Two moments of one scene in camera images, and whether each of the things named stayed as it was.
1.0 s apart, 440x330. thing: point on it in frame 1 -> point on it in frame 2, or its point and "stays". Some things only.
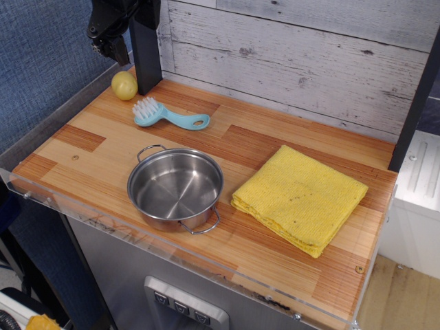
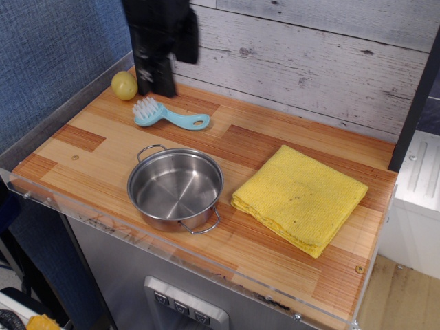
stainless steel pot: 168,188 stays
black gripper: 109,19 -> 157,27
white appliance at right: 412,233 stays
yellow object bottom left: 42,322 stays
